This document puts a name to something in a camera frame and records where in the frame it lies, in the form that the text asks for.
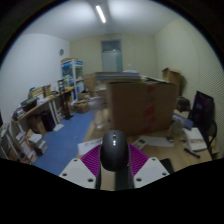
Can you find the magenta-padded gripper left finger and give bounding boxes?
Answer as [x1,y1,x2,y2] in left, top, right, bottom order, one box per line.
[59,143,103,190]

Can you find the white printed paper sheet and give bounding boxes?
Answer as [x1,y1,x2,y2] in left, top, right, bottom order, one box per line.
[77,137,104,157]

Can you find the stack of papers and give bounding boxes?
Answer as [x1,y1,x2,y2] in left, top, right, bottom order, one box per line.
[94,69,143,84]

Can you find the large cardboard box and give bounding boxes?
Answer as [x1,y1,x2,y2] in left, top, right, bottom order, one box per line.
[106,79,179,137]

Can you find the black computer mouse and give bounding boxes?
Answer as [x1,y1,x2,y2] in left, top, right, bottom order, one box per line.
[99,129,131,173]

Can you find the black floor stand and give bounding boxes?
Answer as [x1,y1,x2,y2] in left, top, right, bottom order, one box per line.
[57,78,74,121]

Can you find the grey door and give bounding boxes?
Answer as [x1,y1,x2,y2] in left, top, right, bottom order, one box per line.
[100,39,124,73]

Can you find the plain white paper sheet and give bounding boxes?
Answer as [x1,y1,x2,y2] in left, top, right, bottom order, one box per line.
[139,134,175,148]

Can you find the tall cardboard box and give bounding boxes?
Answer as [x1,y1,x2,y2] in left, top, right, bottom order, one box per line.
[162,67,184,96]

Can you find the black monitor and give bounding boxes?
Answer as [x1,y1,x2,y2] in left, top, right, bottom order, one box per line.
[189,90,216,136]

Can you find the open cardboard floor box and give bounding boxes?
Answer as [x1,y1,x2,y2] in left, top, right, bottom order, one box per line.
[73,99,91,115]

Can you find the white book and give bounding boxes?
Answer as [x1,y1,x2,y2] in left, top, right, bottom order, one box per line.
[183,127,208,153]

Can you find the ceiling tube light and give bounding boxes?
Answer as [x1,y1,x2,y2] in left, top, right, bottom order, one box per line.
[95,4,107,24]

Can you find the pile of books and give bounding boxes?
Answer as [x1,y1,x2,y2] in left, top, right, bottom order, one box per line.
[28,133,48,156]

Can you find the small brown cardboard box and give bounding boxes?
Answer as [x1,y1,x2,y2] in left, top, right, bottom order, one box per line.
[27,114,48,136]

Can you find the black bin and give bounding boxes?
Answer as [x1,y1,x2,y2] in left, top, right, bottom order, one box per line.
[40,110,57,132]

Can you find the stacked cardboard boxes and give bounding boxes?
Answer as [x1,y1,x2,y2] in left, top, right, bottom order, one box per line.
[83,72,99,98]

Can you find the black pen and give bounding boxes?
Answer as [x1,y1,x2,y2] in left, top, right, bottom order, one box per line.
[183,147,202,159]

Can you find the blue and white shelf unit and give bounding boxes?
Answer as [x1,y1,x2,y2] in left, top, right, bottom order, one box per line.
[60,58,85,101]

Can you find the clear glass jar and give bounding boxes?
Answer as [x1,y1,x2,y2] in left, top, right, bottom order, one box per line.
[94,99,110,131]

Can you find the long wooden desk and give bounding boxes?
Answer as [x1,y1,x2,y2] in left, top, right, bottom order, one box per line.
[13,87,75,124]

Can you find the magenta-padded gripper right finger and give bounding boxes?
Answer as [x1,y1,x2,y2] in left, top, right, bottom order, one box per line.
[115,143,170,191]

